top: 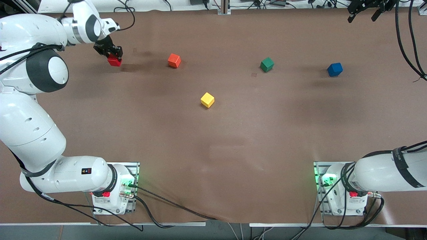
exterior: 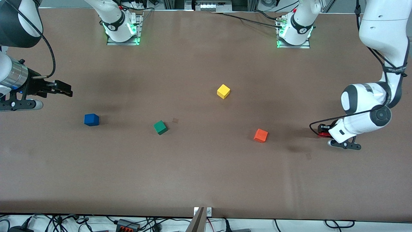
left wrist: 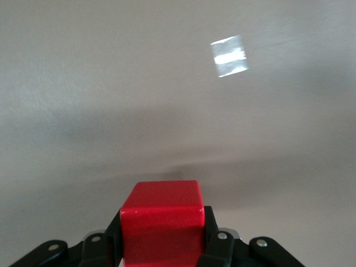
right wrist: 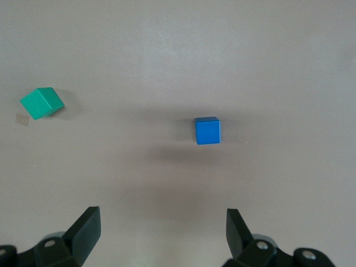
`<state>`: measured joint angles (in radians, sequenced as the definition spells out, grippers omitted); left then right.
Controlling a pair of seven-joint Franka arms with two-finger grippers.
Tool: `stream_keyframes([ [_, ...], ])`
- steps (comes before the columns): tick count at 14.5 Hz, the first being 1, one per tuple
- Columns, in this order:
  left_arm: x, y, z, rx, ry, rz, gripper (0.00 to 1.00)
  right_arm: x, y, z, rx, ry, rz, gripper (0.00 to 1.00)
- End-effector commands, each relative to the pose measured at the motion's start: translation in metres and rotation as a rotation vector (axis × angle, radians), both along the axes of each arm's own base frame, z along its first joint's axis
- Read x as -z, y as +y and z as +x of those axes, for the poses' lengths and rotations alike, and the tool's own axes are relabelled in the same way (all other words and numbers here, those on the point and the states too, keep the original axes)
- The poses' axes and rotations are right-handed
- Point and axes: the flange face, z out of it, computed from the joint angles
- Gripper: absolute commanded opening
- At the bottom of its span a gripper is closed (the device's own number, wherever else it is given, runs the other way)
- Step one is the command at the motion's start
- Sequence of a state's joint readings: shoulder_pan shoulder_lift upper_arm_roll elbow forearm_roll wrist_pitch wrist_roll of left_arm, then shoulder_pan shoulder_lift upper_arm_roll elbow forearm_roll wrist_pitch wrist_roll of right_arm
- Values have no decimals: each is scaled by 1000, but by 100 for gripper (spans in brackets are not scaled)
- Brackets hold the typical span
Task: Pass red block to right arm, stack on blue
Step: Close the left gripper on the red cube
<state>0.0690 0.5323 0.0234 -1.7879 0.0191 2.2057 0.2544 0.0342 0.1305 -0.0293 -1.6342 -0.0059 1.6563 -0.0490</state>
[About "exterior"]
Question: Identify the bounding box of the white metal bracket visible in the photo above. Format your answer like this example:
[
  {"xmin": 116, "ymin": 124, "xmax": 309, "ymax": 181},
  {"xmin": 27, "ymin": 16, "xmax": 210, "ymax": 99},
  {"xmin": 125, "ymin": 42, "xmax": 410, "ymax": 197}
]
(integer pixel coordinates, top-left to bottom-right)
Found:
[{"xmin": 193, "ymin": 207, "xmax": 213, "ymax": 217}]

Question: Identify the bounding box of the brown table cover mat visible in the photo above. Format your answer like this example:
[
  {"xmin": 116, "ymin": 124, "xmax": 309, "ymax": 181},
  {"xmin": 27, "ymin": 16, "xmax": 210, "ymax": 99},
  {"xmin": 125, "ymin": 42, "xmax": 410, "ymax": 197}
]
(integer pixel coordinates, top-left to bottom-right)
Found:
[{"xmin": 0, "ymin": 7, "xmax": 412, "ymax": 223}]

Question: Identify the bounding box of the black looped cable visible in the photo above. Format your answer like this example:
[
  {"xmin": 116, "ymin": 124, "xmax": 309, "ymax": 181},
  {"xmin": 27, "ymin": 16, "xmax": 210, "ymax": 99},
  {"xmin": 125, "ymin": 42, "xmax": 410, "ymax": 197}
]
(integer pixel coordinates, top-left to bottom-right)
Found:
[{"xmin": 324, "ymin": 219, "xmax": 355, "ymax": 228}]

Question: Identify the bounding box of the blue wooden block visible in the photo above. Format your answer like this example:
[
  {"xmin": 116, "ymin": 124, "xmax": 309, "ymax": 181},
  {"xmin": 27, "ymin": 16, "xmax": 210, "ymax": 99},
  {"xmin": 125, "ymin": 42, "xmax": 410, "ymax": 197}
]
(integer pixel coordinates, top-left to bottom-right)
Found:
[{"xmin": 84, "ymin": 113, "xmax": 100, "ymax": 127}]

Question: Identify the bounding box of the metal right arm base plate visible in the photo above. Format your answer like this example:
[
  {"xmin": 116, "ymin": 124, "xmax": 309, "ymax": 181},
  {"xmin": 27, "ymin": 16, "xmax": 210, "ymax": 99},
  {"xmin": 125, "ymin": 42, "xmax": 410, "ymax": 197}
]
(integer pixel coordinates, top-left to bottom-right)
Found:
[{"xmin": 106, "ymin": 13, "xmax": 144, "ymax": 46}]

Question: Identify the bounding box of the black cable on table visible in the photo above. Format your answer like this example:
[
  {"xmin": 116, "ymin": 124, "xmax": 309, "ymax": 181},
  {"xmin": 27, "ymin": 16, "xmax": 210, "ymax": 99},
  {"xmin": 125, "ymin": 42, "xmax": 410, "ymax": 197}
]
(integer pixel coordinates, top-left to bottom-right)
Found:
[{"xmin": 214, "ymin": 11, "xmax": 285, "ymax": 29}]

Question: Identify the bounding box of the black velcro cable strap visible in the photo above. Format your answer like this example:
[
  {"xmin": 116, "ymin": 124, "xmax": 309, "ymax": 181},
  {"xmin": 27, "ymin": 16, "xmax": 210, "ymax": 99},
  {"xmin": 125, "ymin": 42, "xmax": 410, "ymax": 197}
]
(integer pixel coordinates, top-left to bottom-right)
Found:
[{"xmin": 382, "ymin": 64, "xmax": 408, "ymax": 77}]

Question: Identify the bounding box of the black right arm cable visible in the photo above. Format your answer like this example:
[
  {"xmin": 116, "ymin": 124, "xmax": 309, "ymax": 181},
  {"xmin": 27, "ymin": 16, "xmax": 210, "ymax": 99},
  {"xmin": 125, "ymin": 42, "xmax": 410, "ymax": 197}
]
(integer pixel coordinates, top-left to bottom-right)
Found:
[{"xmin": 4, "ymin": 0, "xmax": 57, "ymax": 79}]

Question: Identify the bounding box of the yellow wooden block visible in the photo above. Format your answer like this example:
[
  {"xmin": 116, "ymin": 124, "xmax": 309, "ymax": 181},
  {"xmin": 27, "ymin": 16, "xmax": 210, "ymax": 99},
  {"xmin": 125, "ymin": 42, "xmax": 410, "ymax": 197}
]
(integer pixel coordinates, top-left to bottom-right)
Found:
[{"xmin": 217, "ymin": 84, "xmax": 231, "ymax": 100}]

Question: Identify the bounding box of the black orange connector box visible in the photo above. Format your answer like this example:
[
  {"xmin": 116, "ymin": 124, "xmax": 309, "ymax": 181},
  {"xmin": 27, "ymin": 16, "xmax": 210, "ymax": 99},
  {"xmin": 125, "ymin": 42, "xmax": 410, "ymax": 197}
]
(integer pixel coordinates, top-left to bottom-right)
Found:
[{"xmin": 116, "ymin": 219, "xmax": 141, "ymax": 231}]

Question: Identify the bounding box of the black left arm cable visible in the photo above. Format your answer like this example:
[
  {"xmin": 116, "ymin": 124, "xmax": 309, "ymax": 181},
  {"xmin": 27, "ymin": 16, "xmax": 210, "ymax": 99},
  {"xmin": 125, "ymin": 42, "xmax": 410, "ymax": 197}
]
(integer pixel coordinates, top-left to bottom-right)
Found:
[{"xmin": 309, "ymin": 0, "xmax": 407, "ymax": 137}]

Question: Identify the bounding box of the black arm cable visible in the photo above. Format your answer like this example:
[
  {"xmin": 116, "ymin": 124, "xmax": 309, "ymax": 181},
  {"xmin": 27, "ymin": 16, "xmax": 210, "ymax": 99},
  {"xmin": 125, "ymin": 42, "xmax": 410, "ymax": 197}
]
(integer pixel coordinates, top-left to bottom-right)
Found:
[
  {"xmin": 309, "ymin": 0, "xmax": 407, "ymax": 137},
  {"xmin": 4, "ymin": 0, "xmax": 57, "ymax": 79}
]

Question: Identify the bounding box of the white power strip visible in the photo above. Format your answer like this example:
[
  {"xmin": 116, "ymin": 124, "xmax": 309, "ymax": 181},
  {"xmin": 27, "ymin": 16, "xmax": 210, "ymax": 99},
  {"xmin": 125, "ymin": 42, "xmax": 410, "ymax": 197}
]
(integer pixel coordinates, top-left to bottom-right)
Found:
[{"xmin": 196, "ymin": 0, "xmax": 233, "ymax": 13}]

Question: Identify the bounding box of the green wooden block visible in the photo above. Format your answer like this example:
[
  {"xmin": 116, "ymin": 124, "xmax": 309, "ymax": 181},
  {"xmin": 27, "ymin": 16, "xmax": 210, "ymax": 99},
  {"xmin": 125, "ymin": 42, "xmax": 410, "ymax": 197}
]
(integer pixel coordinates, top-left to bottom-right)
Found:
[{"xmin": 153, "ymin": 120, "xmax": 168, "ymax": 135}]

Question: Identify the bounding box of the brown wooden post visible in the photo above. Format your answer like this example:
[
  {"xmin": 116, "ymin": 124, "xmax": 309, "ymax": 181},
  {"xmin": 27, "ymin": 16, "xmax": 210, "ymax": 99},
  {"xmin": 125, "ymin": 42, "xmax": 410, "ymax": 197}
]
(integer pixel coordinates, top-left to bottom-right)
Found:
[{"xmin": 186, "ymin": 207, "xmax": 206, "ymax": 232}]

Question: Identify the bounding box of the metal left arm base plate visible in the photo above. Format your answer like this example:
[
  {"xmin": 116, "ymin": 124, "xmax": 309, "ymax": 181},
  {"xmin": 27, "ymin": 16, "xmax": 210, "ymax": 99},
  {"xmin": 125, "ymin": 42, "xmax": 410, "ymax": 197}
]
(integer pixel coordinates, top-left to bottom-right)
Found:
[{"xmin": 276, "ymin": 16, "xmax": 311, "ymax": 49}]

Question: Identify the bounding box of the orange wooden block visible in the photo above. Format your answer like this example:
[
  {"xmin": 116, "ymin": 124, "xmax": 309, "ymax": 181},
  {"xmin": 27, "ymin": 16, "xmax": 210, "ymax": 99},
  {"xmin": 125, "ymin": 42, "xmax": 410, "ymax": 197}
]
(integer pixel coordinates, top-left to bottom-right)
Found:
[{"xmin": 253, "ymin": 128, "xmax": 268, "ymax": 143}]

